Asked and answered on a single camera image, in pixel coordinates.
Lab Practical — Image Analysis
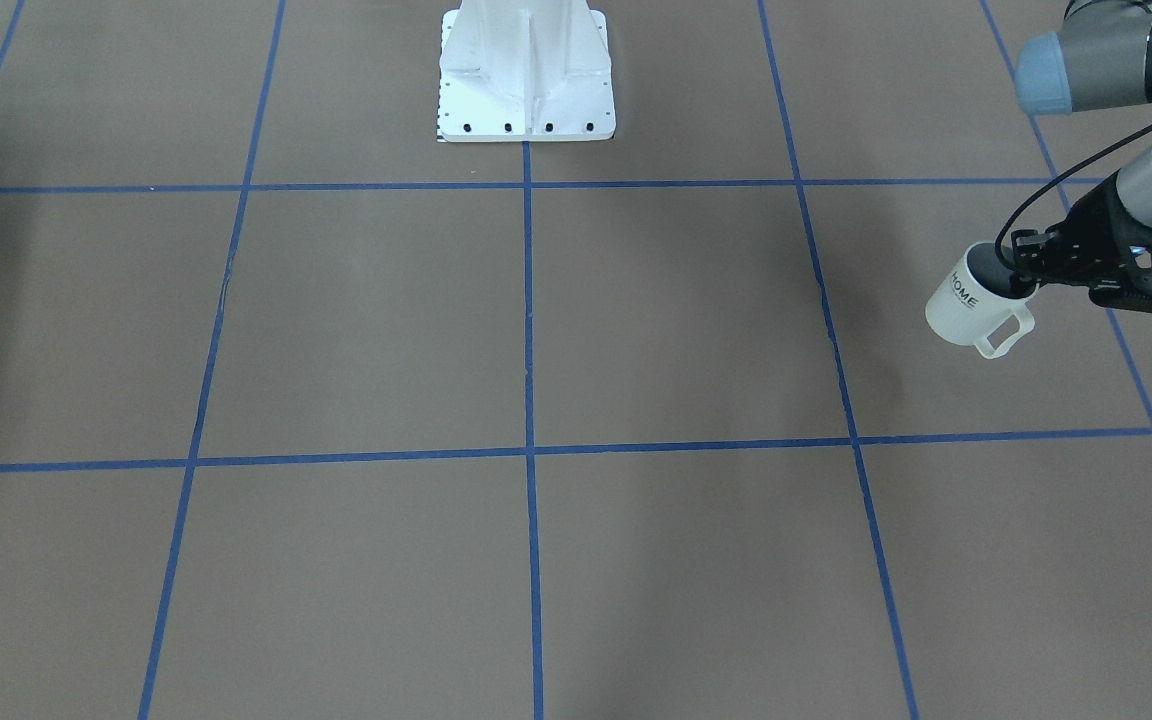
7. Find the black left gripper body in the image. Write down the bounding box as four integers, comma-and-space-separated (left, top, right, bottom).
1036, 179, 1152, 314

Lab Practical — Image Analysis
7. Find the white HOME mug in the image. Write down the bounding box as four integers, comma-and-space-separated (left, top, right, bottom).
924, 242, 1036, 361

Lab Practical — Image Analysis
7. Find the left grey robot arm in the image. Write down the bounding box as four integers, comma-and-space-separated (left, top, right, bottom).
995, 1, 1152, 314

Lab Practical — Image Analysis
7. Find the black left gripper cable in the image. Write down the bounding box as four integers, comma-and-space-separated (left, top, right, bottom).
994, 78, 1152, 256

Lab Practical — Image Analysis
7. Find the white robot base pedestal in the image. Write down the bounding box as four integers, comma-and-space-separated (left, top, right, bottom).
435, 1, 617, 143

